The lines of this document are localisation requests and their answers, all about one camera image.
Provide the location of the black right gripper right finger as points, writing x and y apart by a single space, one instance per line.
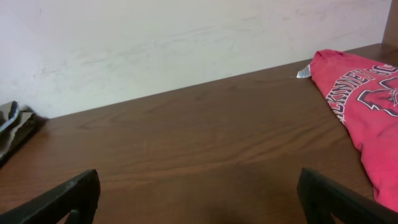
322 199

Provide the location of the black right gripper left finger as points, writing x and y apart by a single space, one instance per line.
75 199

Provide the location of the khaki folded garment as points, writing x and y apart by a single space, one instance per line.
18 125

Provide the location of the red soccer t-shirt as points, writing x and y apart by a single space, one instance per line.
363 95

